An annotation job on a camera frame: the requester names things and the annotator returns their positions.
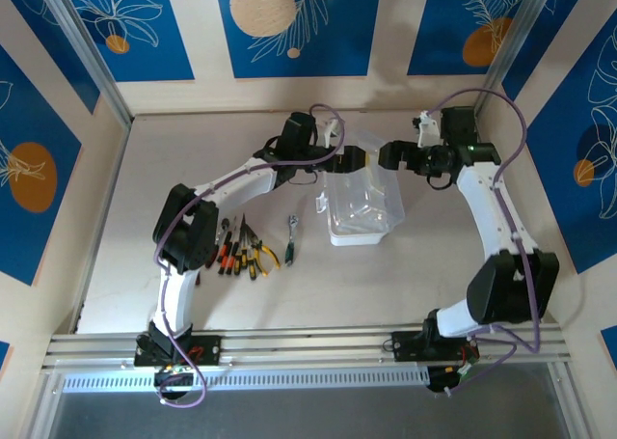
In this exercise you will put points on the clear plastic tool box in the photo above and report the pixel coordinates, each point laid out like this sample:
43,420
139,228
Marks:
361,217

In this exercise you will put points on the long needle nose pliers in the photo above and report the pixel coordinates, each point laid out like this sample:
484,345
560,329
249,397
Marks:
247,243

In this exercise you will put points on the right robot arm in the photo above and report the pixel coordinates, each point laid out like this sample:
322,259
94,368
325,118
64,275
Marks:
487,207

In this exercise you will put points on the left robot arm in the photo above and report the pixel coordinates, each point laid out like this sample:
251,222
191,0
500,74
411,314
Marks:
178,299

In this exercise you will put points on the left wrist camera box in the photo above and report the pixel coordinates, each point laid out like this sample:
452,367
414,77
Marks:
333,132

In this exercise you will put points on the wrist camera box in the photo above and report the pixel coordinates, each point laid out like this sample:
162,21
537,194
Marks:
426,128
333,132

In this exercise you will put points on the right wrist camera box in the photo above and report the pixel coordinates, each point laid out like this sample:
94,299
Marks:
426,128

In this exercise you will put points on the aluminium frame post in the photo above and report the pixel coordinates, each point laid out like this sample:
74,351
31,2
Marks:
506,43
91,58

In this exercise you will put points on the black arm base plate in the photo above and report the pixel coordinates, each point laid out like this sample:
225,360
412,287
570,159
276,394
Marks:
207,349
405,347

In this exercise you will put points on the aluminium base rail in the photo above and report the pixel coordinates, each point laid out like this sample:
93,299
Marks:
308,349

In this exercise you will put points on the aluminium frame leg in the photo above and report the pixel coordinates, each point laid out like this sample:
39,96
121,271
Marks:
43,410
569,405

